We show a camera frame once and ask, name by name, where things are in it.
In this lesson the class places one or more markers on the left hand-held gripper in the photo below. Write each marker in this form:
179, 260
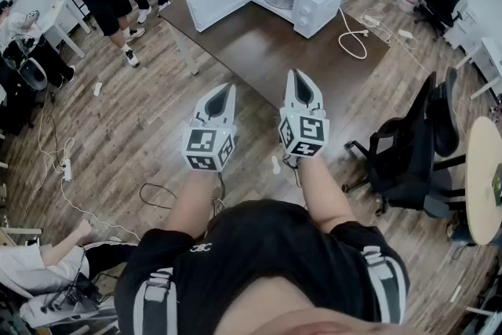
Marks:
204, 143

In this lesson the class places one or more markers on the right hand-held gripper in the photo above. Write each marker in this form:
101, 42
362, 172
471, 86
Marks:
310, 131

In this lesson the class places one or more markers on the person's right forearm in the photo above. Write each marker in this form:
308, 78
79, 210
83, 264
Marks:
323, 192

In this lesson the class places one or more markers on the person's left forearm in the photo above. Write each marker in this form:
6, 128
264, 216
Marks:
190, 204

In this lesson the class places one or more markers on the white paper scrap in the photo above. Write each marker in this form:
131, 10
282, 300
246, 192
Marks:
97, 89
276, 164

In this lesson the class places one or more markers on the white power strip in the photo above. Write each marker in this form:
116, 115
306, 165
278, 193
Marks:
67, 170
371, 20

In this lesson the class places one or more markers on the white power adapter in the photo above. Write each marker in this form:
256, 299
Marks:
405, 33

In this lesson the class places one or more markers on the black office chair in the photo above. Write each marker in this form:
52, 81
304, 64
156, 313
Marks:
447, 121
443, 0
400, 168

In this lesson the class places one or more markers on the person's black shirt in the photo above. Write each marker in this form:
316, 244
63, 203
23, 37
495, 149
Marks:
266, 247

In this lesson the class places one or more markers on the small white table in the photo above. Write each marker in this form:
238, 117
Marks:
59, 17

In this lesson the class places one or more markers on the white desk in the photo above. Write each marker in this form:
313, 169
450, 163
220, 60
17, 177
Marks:
490, 51

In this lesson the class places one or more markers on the round wooden table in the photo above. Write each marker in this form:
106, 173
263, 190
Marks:
480, 176

